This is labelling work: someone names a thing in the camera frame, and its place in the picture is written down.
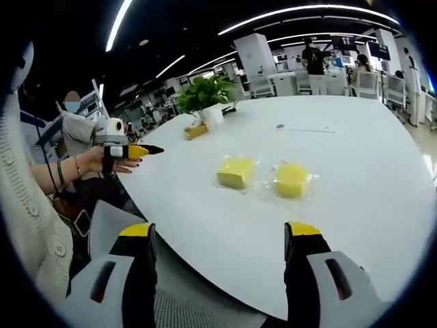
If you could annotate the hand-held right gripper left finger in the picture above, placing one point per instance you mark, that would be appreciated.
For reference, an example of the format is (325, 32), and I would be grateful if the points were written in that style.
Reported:
(109, 294)

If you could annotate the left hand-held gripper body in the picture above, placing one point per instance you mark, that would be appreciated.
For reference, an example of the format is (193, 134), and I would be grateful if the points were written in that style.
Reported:
(111, 135)

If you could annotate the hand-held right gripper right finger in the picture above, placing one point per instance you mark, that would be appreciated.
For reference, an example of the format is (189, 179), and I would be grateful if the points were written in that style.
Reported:
(327, 294)

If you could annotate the long yellow silicone block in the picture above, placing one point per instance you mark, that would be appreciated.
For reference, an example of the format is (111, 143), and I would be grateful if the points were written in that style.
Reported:
(196, 131)

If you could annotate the square yellow silicone block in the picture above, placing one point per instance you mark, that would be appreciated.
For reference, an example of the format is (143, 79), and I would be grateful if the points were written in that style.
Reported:
(235, 172)

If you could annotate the round yellow silicone block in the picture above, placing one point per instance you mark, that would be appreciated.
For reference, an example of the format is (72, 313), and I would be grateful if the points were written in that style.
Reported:
(291, 180)

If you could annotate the person's left hand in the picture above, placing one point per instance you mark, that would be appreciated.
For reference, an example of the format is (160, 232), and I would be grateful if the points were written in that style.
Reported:
(92, 161)

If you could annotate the green potted plant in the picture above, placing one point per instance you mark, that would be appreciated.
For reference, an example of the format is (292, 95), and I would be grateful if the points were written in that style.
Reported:
(205, 94)

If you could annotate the grey mesh office chair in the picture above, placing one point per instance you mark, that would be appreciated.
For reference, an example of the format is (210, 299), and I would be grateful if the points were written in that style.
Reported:
(205, 307)

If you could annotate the small black device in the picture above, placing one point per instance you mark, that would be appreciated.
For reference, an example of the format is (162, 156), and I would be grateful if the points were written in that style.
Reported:
(230, 109)

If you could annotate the cream knitted cardigan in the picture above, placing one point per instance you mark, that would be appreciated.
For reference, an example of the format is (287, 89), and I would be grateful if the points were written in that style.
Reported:
(24, 191)

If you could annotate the long ceiling light strip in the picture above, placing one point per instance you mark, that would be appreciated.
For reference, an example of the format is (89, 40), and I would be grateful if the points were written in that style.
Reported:
(117, 24)
(307, 15)

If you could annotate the white worn device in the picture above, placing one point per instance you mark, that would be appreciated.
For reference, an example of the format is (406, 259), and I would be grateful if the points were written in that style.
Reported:
(21, 65)

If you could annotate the white square pillar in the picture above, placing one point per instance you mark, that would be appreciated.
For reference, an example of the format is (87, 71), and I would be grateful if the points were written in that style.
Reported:
(254, 65)

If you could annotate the white office chair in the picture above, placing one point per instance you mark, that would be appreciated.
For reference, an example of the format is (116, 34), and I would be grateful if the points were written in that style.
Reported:
(303, 82)
(396, 92)

